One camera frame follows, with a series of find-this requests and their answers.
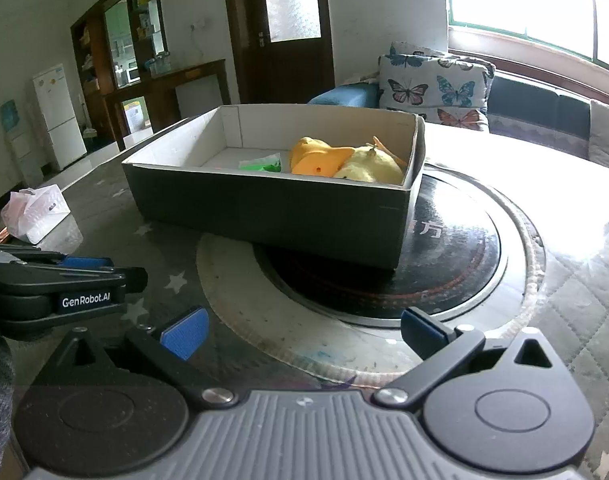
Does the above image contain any orange plush toy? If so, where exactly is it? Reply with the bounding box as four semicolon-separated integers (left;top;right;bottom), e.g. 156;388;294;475
290;136;356;178

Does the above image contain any brown wooden door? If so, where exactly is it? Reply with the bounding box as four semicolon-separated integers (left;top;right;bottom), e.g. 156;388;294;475
221;0;336;106

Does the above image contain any butterfly print cushion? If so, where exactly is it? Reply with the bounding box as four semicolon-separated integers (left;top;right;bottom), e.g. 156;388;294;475
379;41;496;132

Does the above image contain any white lace sofa cover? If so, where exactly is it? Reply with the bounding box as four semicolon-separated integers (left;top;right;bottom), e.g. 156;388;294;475
589;99;609;172

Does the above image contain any yellow plush toy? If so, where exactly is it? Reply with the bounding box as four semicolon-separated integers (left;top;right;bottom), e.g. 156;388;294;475
333;136;406;186

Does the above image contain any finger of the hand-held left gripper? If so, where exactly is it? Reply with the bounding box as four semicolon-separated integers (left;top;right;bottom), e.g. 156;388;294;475
0;266;149;298
0;251;114;273

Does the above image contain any green plastic item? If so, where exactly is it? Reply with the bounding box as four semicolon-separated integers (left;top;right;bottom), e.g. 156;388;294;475
238;153;283;174

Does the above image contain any dark cardboard box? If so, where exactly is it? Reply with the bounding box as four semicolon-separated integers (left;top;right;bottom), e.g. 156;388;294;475
122;104;428;272

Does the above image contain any white water dispenser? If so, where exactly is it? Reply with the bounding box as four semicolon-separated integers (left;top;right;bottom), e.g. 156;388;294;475
0;100;36;187

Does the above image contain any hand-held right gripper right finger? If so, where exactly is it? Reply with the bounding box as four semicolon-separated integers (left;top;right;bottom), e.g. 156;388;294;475
375;306;568;408

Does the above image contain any wooden cabinet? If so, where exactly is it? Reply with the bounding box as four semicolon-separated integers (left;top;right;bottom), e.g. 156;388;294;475
70;0;231;152

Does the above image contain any blue cushion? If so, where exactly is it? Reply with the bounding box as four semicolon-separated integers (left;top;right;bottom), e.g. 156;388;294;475
307;82;383;109

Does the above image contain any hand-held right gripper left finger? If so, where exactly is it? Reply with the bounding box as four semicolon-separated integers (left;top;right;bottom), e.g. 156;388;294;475
32;306;238;408

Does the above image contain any glass-covered star-print desktop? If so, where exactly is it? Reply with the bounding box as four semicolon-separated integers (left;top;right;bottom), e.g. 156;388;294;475
0;119;609;480

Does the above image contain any dark sofa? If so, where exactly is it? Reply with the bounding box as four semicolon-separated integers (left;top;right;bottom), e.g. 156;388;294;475
485;71;609;161

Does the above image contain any white fridge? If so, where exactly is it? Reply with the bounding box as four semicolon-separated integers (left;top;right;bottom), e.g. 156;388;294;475
32;63;88;171

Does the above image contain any round black induction cooktop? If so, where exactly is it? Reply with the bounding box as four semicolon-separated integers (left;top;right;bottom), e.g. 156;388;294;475
197;162;548;386

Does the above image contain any white plastic bag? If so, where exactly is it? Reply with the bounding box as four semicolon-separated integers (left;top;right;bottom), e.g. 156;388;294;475
1;185;71;242

